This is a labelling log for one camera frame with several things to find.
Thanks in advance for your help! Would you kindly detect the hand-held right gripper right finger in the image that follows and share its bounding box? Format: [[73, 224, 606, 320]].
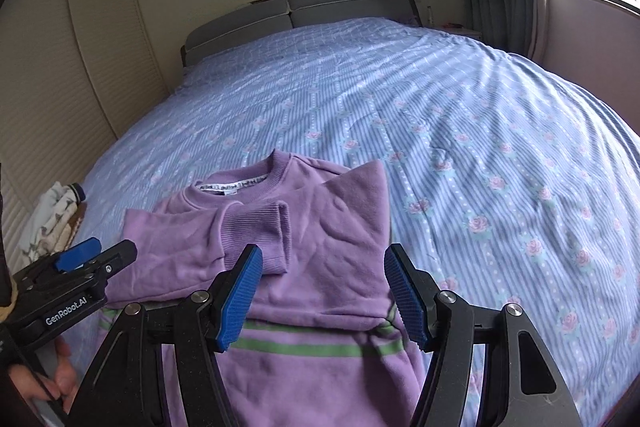
[[383, 243, 583, 427]]

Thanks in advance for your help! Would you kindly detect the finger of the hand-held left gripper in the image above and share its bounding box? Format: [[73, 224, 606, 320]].
[[60, 241, 139, 290], [14, 237, 102, 284]]

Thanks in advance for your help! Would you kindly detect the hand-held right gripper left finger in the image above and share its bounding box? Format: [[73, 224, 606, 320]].
[[67, 244, 264, 427]]

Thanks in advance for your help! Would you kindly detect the purple fleece blanket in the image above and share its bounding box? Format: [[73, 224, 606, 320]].
[[97, 149, 428, 427]]

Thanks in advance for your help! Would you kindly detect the person's left forearm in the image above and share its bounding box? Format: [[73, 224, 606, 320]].
[[0, 279, 19, 323]]

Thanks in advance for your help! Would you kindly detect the person's left hand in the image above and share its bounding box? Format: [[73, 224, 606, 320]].
[[9, 338, 80, 414]]

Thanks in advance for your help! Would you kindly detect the tan garment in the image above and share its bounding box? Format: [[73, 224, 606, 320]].
[[60, 203, 88, 253]]

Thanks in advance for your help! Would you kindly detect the white printed garment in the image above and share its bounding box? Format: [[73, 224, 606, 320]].
[[20, 181, 87, 268]]

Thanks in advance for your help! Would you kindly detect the bed with blue sheet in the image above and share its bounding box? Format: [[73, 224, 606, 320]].
[[37, 17, 640, 427]]

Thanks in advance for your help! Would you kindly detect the cream louvered wardrobe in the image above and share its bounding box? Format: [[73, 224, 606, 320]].
[[0, 0, 171, 288]]

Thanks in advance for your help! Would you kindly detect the nightstand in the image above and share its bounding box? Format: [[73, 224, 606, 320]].
[[435, 22, 483, 40]]

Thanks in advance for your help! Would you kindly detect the grey padded headboard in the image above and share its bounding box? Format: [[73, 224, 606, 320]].
[[179, 0, 418, 68]]

